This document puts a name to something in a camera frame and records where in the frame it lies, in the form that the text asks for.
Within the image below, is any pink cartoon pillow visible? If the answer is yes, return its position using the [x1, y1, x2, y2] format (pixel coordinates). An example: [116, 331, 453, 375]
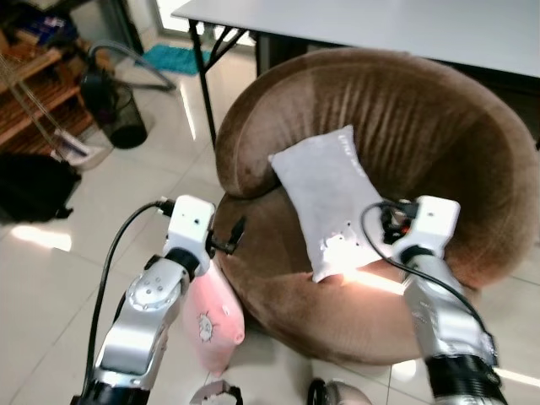
[181, 256, 247, 377]

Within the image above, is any grey printed pillow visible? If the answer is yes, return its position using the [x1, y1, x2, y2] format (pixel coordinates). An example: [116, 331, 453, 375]
[269, 126, 399, 284]

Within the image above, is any brown round velvet sofa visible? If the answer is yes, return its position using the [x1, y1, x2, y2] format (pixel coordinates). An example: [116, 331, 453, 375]
[213, 47, 540, 366]

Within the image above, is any teal floor mat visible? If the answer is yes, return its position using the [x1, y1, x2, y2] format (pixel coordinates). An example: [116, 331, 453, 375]
[138, 44, 208, 78]

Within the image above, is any robot left leg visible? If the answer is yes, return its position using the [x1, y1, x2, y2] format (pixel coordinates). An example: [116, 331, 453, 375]
[189, 381, 246, 405]

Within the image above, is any robot leg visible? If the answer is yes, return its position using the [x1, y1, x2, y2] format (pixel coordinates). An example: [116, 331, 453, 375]
[307, 377, 374, 405]
[189, 381, 246, 405]

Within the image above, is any white dustpan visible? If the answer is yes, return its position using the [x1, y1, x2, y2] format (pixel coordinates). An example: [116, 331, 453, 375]
[52, 135, 112, 171]

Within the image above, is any black mesh waste bin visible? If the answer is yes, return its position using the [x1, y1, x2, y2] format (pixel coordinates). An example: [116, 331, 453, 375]
[79, 67, 149, 151]

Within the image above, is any robot right leg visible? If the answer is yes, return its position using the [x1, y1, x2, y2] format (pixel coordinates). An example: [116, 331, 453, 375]
[307, 377, 374, 405]

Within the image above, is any white table with black legs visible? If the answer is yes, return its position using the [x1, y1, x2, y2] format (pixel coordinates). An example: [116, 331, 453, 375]
[171, 0, 540, 144]

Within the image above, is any black bag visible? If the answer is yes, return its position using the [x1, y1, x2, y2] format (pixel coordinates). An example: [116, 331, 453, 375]
[0, 153, 84, 225]

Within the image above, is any wooden slatted rack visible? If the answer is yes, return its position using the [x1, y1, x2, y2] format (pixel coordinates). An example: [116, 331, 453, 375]
[0, 25, 95, 158]

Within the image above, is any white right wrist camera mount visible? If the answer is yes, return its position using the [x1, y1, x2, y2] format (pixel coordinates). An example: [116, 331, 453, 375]
[391, 196, 462, 263]

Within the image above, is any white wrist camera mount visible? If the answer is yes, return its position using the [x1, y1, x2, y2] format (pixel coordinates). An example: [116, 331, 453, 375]
[161, 195, 218, 276]
[391, 196, 462, 263]

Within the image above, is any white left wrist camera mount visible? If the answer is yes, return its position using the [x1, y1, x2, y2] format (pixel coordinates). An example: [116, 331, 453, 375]
[161, 195, 218, 276]

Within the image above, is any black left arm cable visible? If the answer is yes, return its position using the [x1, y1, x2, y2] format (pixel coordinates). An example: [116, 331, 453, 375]
[83, 197, 176, 399]

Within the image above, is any grey flexible hose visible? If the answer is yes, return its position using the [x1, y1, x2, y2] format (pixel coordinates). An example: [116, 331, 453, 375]
[88, 42, 179, 93]

